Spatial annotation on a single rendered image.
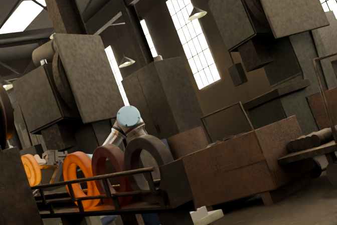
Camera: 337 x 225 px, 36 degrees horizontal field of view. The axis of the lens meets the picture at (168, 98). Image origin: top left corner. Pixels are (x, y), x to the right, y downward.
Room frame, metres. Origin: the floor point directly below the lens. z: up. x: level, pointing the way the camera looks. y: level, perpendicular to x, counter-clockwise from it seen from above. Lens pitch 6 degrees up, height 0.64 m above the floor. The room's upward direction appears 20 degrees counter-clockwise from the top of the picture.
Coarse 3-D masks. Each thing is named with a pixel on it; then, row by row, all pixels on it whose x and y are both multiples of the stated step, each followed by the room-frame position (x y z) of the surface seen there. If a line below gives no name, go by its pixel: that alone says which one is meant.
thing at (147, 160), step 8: (144, 152) 1.93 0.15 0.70; (144, 160) 1.90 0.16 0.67; (152, 160) 1.99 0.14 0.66; (112, 168) 1.90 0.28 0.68; (80, 176) 1.93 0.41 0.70; (144, 176) 1.88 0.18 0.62; (152, 176) 1.93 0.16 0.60; (80, 184) 1.94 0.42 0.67; (112, 184) 1.91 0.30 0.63; (128, 216) 1.98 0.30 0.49; (136, 216) 1.98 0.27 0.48; (128, 224) 1.98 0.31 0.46; (136, 224) 1.98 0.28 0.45; (144, 224) 2.03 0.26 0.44
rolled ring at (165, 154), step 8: (144, 136) 1.33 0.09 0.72; (152, 136) 1.33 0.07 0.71; (128, 144) 1.37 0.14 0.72; (136, 144) 1.35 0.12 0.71; (144, 144) 1.32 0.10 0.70; (152, 144) 1.30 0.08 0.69; (160, 144) 1.31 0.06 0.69; (128, 152) 1.38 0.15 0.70; (136, 152) 1.38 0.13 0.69; (152, 152) 1.31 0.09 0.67; (160, 152) 1.29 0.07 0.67; (168, 152) 1.30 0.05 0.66; (128, 160) 1.39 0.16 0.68; (136, 160) 1.40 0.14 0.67; (160, 160) 1.29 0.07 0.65; (168, 160) 1.29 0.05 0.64; (128, 168) 1.40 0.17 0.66; (136, 168) 1.41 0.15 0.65; (128, 176) 1.41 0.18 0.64; (136, 176) 1.40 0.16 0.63; (160, 176) 1.31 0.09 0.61; (136, 184) 1.39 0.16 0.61; (144, 184) 1.40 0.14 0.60; (160, 184) 1.32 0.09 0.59; (144, 200) 1.39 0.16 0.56; (152, 200) 1.36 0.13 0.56
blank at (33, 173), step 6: (24, 156) 2.39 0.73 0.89; (30, 156) 2.39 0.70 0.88; (24, 162) 2.41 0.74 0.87; (30, 162) 2.36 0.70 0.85; (36, 162) 2.37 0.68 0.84; (30, 168) 2.38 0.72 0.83; (36, 168) 2.37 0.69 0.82; (30, 174) 2.45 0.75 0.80; (36, 174) 2.37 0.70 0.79; (30, 180) 2.41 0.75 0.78; (36, 180) 2.38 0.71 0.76
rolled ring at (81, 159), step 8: (80, 152) 1.61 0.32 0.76; (64, 160) 1.66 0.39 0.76; (72, 160) 1.61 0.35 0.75; (80, 160) 1.57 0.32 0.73; (88, 160) 1.58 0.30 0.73; (64, 168) 1.67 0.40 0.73; (72, 168) 1.67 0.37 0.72; (88, 168) 1.56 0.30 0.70; (64, 176) 1.69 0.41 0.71; (72, 176) 1.68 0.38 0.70; (88, 176) 1.56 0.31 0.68; (72, 184) 1.68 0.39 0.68; (88, 184) 1.58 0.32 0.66; (80, 192) 1.68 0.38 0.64; (88, 192) 1.59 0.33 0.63; (96, 192) 1.58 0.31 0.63; (88, 200) 1.60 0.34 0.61; (96, 200) 1.60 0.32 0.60
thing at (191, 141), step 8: (200, 128) 6.10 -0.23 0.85; (176, 136) 5.95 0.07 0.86; (184, 136) 5.95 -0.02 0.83; (192, 136) 5.98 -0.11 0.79; (200, 136) 6.05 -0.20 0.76; (168, 144) 5.99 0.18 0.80; (176, 144) 5.95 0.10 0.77; (184, 144) 5.94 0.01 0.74; (192, 144) 5.96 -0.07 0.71; (200, 144) 6.01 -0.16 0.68; (208, 144) 6.17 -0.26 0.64; (176, 152) 5.96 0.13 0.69; (184, 152) 5.94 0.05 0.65; (192, 152) 5.95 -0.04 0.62
